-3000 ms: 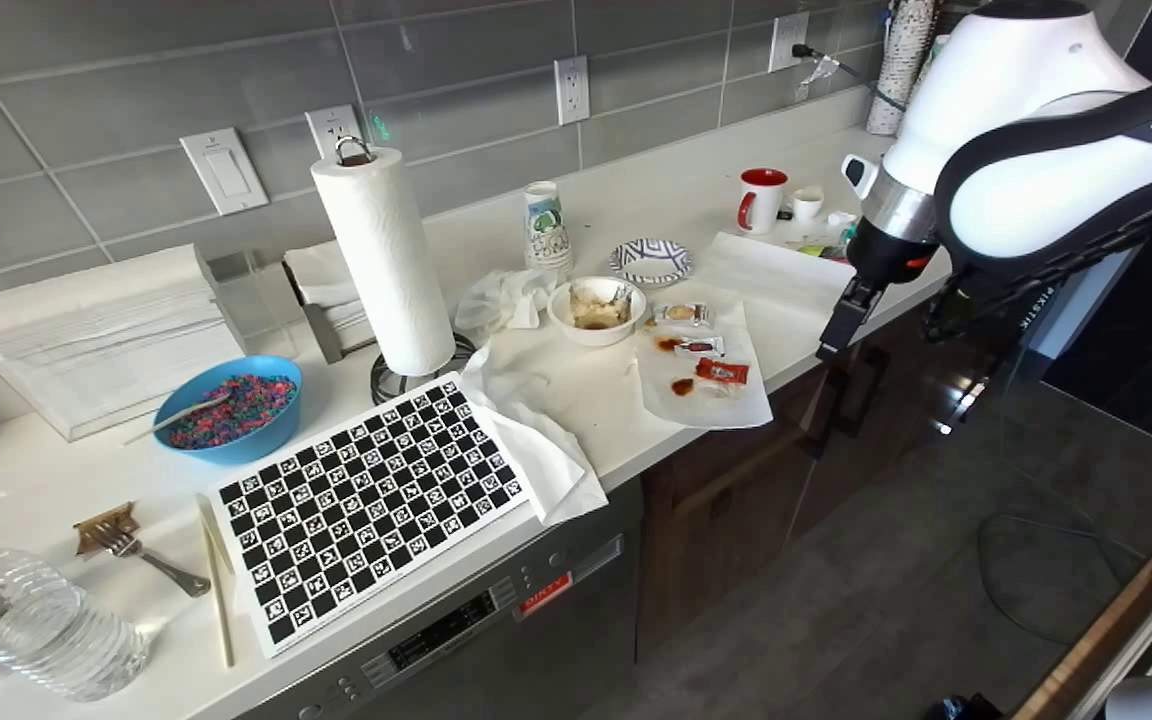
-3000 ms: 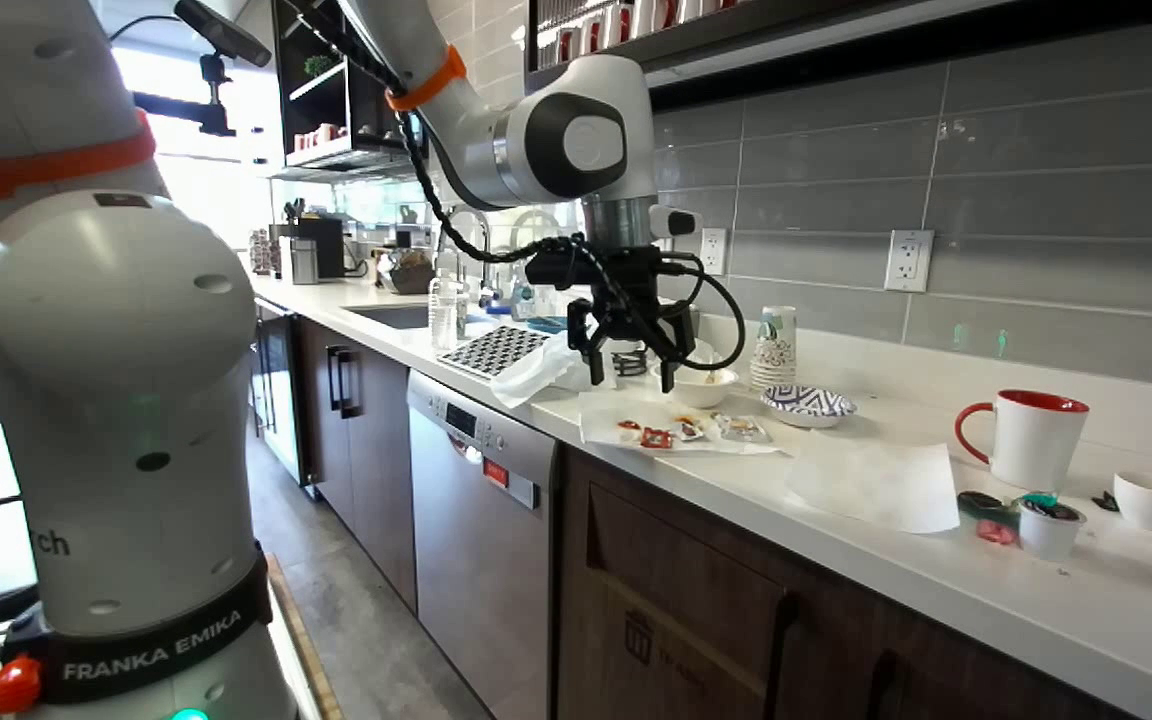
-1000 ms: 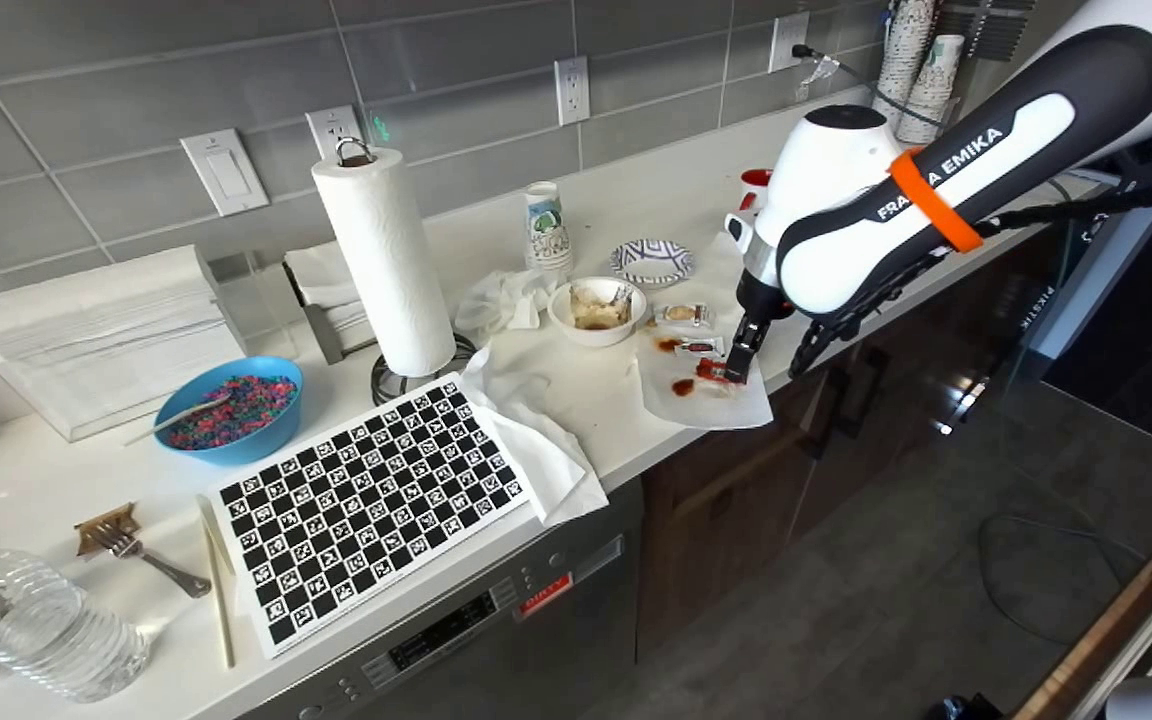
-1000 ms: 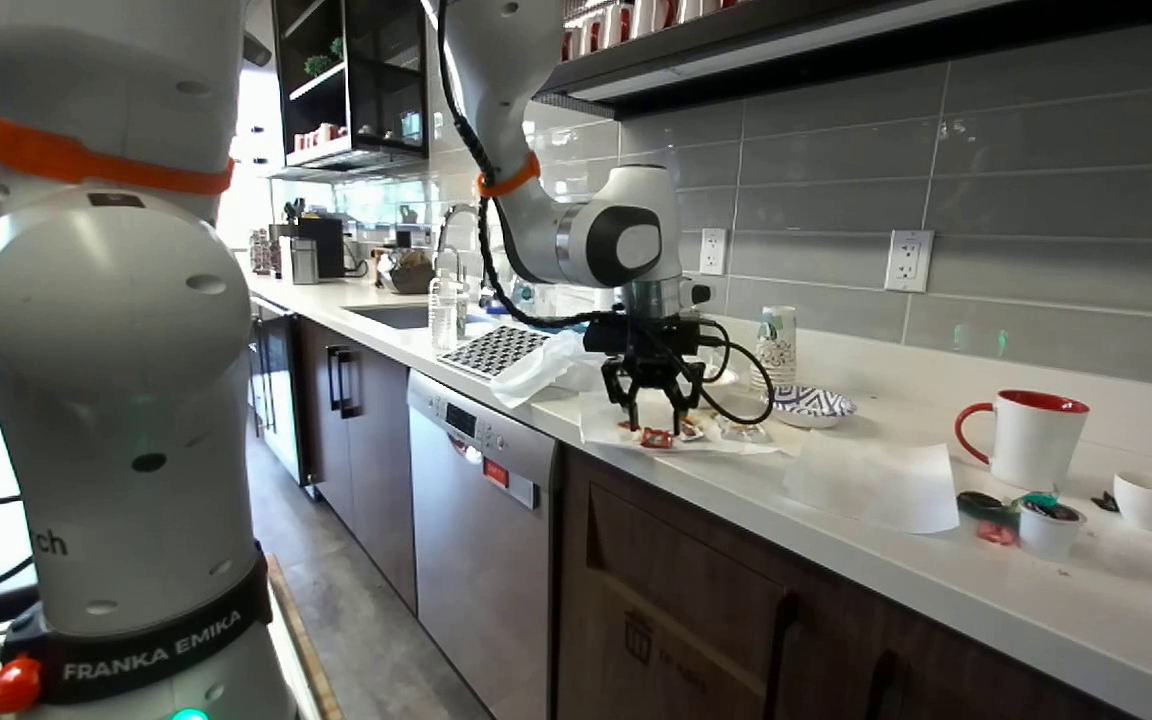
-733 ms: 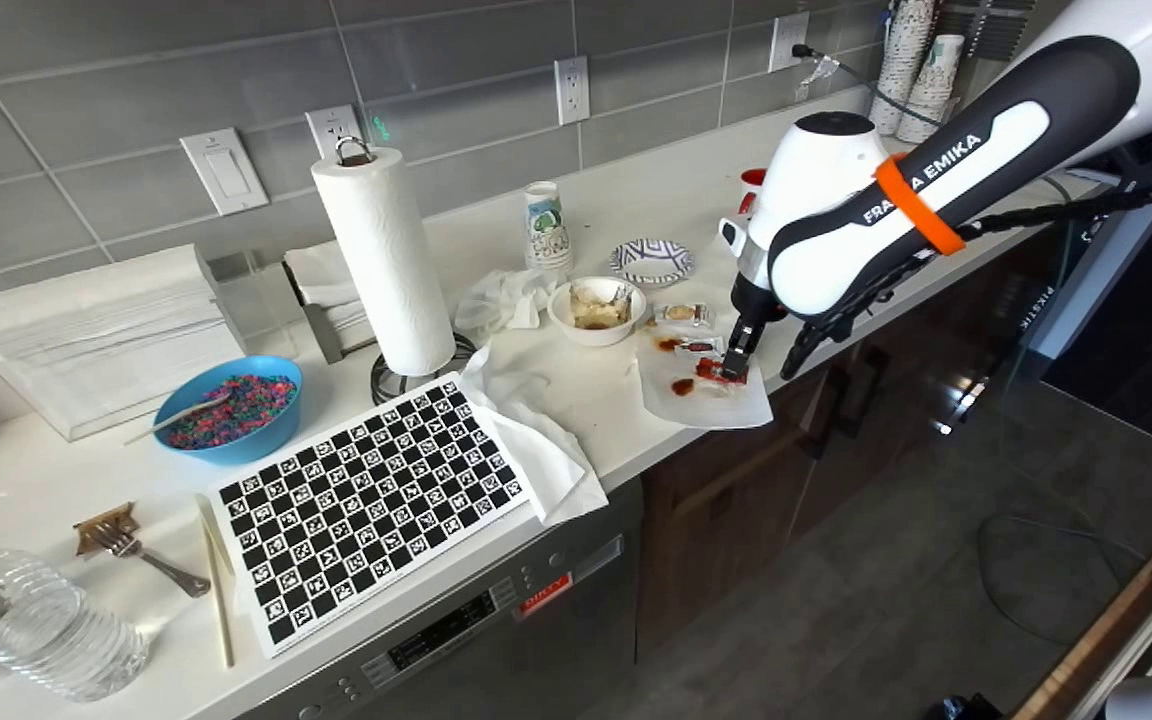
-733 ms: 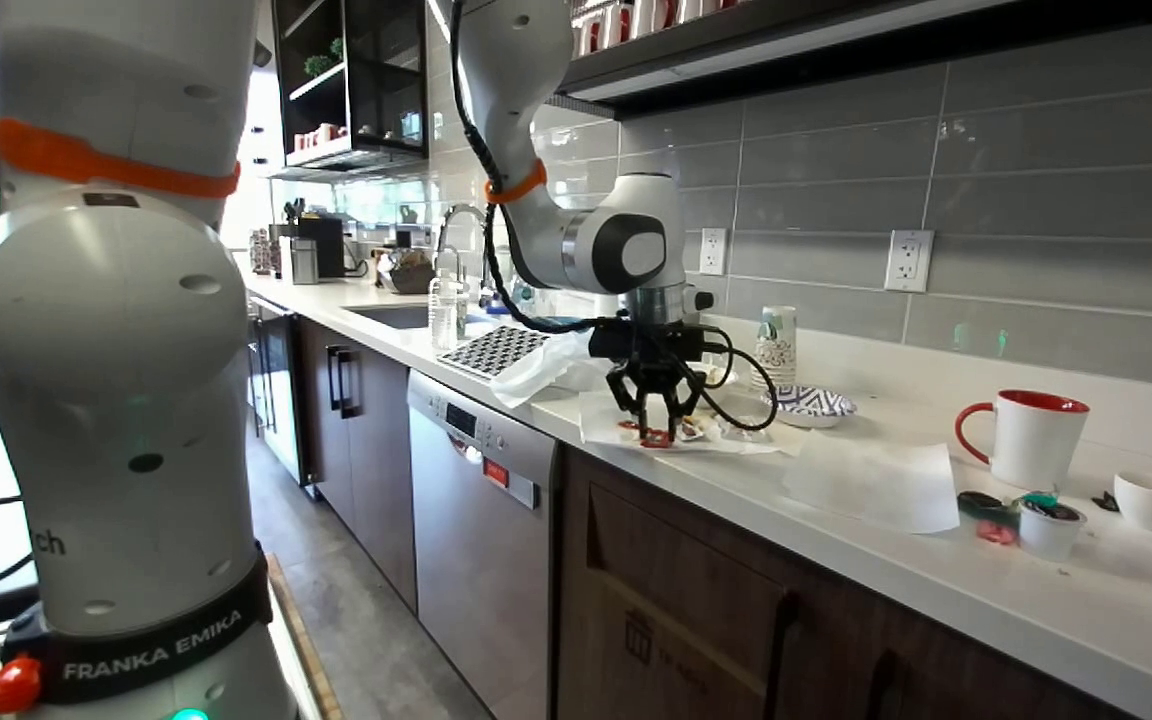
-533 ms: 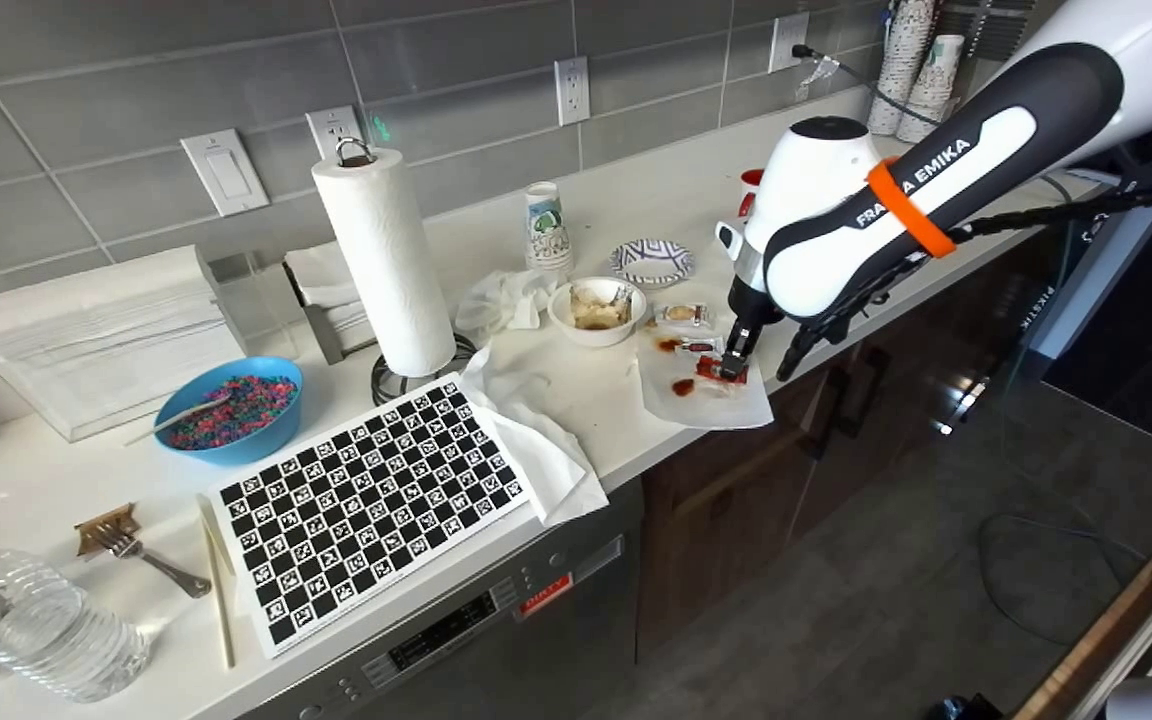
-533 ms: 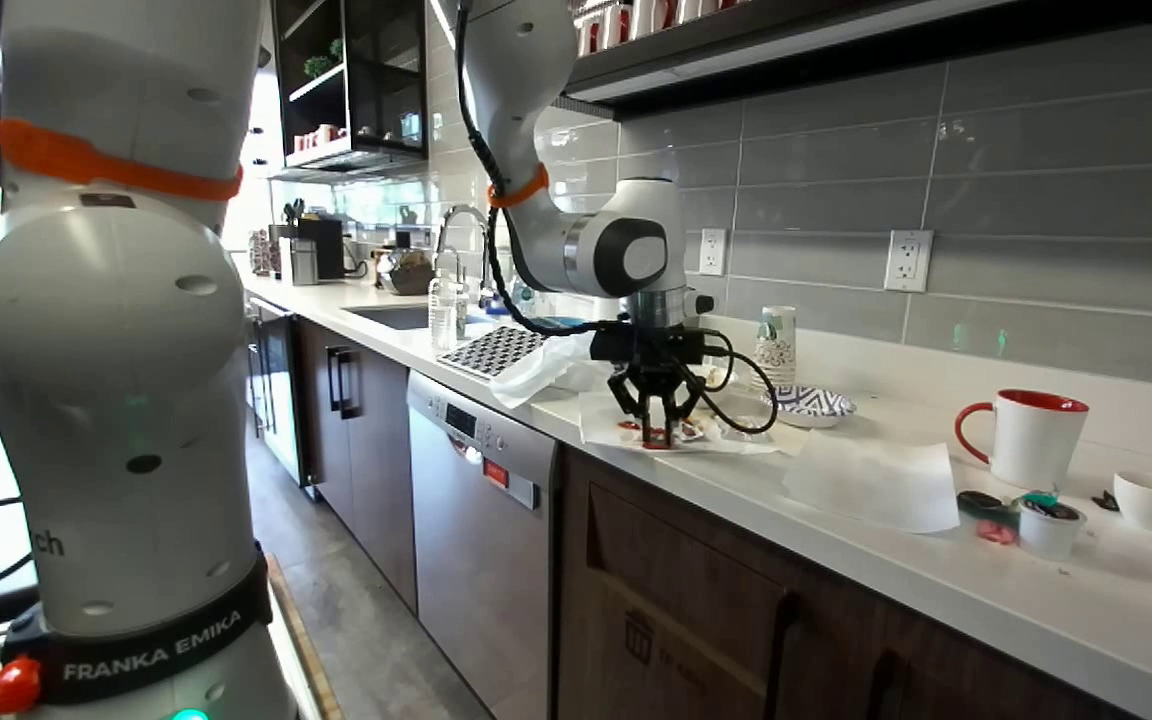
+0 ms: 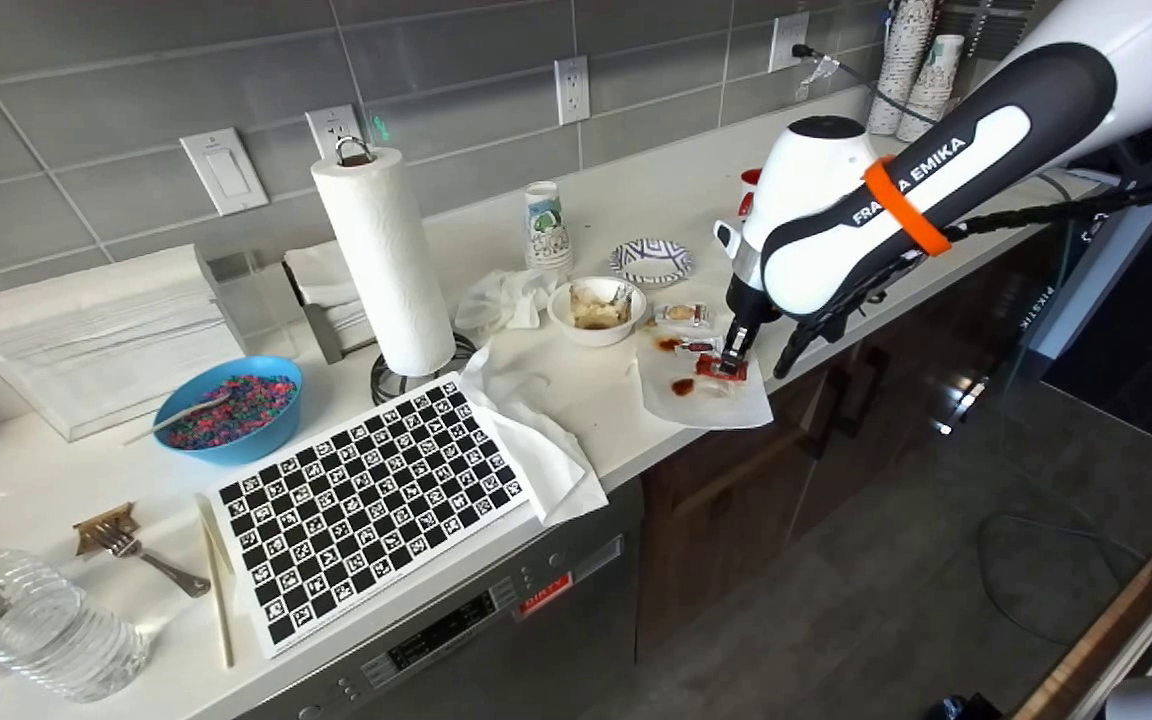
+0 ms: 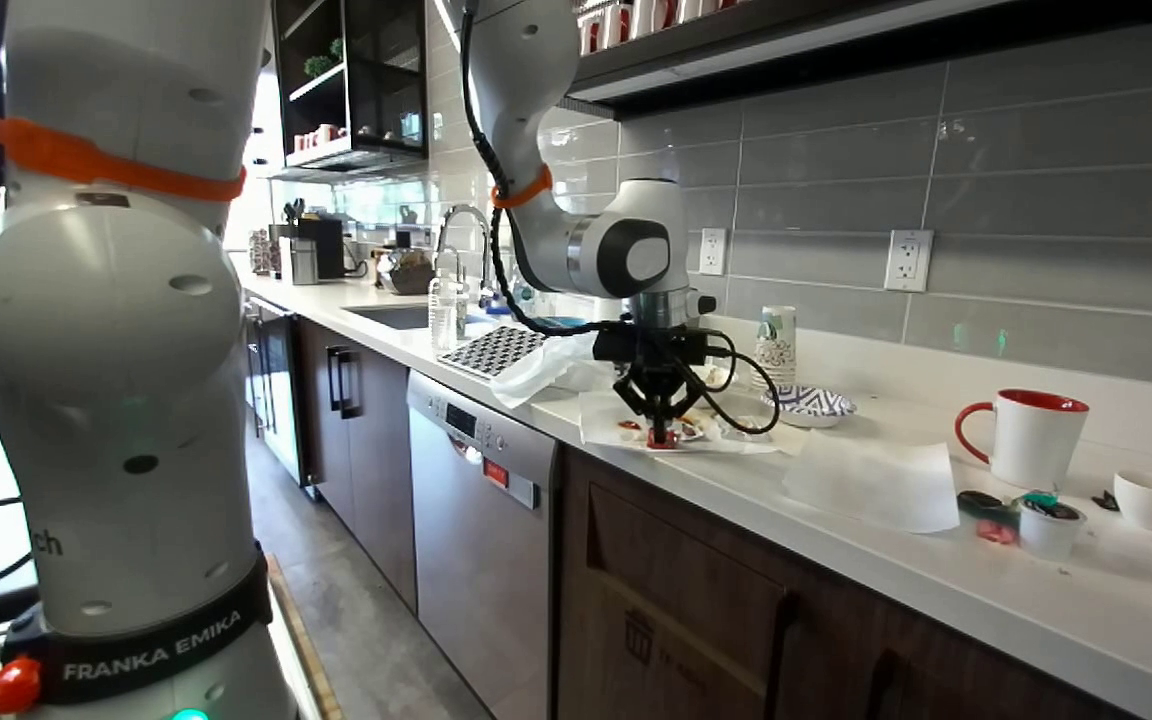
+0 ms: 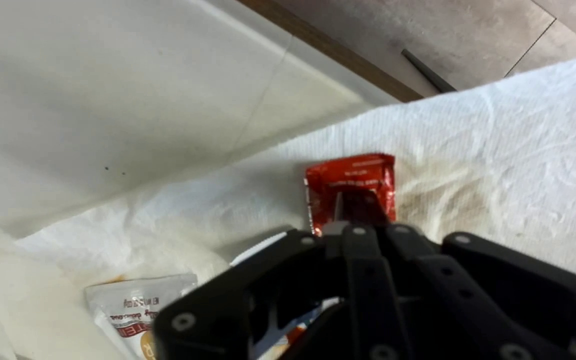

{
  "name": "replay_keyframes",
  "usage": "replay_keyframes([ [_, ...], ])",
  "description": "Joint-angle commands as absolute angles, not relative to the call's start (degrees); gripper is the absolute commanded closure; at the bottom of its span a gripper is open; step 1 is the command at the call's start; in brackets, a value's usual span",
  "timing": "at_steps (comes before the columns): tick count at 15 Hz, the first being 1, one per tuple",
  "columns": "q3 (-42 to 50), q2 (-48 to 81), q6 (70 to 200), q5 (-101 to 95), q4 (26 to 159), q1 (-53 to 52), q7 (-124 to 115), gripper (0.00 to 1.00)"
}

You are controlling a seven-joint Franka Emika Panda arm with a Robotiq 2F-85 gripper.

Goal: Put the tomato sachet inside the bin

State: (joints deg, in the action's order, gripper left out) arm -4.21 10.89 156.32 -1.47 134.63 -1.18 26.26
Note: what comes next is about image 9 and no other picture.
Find black plug with cable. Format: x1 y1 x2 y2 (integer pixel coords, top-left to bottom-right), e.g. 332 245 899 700
788 42 953 137

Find brown food leftovers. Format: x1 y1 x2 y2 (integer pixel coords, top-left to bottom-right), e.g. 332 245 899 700
567 289 636 333

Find patterned small dish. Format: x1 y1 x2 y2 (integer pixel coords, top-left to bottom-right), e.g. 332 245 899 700
610 237 695 292

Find blue bowl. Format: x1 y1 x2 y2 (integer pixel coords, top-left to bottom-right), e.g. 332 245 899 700
147 352 307 468

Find metal fork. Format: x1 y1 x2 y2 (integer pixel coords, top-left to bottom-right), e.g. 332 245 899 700
105 527 215 602

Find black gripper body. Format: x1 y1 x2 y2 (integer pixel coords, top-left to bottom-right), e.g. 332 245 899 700
721 280 785 361

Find white plastic spoon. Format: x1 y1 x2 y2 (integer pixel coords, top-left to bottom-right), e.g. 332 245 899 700
122 385 259 446

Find brown food scrap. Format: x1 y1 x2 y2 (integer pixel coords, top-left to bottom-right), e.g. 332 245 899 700
70 502 146 560

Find stained white paper sheet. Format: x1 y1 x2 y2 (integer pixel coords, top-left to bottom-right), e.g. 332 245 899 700
632 298 777 431

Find white bowl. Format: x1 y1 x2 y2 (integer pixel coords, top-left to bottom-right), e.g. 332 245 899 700
545 271 654 352

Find wooden trash cabinet door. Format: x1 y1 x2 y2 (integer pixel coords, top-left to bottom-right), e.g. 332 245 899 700
632 378 836 659

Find white wall outlet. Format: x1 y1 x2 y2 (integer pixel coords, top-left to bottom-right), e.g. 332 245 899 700
766 10 818 78
300 101 368 166
548 54 595 128

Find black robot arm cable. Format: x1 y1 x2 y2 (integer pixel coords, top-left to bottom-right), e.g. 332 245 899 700
772 156 1152 385

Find red tomato sauce sachet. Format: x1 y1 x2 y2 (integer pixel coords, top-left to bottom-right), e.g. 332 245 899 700
695 352 751 388

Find paper cup stack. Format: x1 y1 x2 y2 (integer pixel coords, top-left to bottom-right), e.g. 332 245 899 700
898 28 967 148
863 0 941 139

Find white yellow sauce sachet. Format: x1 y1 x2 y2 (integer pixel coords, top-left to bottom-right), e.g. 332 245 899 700
656 298 714 330

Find white light switch plate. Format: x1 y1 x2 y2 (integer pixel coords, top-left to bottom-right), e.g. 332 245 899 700
177 125 274 222

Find white paper towel roll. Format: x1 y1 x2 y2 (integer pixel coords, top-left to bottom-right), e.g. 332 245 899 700
307 145 462 382

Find wooden chopstick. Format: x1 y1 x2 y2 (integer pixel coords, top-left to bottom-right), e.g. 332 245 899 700
195 494 242 674

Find metal napkin dispenser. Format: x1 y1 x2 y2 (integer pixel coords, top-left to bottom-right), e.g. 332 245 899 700
282 237 379 369

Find folded white napkin stack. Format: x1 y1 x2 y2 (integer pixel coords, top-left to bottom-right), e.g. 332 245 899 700
0 241 248 448

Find black white checkerboard board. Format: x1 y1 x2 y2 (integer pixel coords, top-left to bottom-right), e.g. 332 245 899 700
209 378 531 659

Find grey robot stand column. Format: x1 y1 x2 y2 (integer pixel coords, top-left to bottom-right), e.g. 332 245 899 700
1021 114 1152 393

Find small bottle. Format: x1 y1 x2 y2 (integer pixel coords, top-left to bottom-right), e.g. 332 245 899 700
522 176 578 276

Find metal paper towel holder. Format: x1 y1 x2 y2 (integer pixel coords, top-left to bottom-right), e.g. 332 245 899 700
332 134 480 407

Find wooden table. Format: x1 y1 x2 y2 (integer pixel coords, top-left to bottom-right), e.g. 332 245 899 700
1012 527 1152 720

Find white cloth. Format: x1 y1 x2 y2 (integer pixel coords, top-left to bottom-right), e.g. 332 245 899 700
462 326 612 527

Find stainless steel dishwasher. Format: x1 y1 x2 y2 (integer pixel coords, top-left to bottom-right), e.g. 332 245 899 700
236 475 648 720

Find multicoloured candy pieces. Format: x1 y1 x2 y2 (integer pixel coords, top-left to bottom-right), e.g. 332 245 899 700
173 372 300 453

